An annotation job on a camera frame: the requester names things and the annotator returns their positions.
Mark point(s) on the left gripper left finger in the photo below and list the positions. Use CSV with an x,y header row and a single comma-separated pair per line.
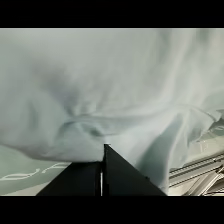
x,y
76,181

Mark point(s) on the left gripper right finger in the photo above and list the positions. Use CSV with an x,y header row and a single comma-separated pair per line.
x,y
125,178

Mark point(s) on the pale grey shirt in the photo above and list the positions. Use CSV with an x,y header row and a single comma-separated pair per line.
x,y
110,86

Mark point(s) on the silver frame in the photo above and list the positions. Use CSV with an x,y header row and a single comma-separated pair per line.
x,y
196,176

